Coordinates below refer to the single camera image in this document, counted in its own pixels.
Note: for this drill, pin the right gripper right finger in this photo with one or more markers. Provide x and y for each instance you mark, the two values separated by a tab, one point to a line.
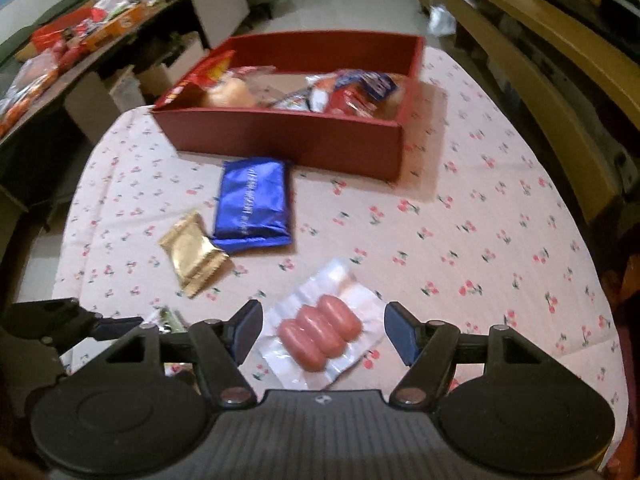
428	350

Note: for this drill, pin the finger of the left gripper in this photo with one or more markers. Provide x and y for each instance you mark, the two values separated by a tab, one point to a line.
104	329
44	316

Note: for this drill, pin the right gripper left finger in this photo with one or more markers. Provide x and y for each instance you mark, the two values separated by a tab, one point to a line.
219	348

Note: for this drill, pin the white Kaprons wafer packet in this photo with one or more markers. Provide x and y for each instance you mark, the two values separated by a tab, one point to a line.
167	321

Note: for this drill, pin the gold foil snack packet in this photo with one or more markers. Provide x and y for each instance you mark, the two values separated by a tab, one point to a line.
192	253

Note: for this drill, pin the pink sausages vacuum pack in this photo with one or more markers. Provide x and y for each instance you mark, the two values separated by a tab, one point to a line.
321	330

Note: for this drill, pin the blue wafer biscuit packet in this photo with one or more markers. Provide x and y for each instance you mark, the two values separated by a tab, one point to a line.
253	210

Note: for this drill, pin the steamed cake clear packet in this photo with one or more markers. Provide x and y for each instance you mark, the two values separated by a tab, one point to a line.
242	87

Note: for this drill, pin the red blue snack packet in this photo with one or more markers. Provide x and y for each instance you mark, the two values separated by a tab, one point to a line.
358	93

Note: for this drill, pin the red gummy candy bag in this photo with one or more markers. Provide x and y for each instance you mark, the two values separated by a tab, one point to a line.
204	75

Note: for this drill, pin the white noodle snack bag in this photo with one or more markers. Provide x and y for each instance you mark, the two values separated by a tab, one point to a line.
313	97

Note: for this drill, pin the cherry print tablecloth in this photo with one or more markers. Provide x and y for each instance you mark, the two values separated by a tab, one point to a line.
474	232

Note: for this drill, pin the bag of orange fruit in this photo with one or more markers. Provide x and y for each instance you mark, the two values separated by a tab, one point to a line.
35	77

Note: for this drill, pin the open cardboard carton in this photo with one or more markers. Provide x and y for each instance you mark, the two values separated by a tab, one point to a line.
182	53

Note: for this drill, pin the dark side table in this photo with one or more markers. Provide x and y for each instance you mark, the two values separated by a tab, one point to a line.
41	151

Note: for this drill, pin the red cardboard box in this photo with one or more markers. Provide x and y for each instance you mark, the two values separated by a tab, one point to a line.
367	147

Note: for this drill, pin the orange cardboard box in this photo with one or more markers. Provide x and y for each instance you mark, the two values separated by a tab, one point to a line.
119	26

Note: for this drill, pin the silver plastic bag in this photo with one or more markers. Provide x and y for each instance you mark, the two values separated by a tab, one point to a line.
441	23

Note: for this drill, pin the long wooden tv bench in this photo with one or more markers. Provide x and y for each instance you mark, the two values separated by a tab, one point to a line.
581	90

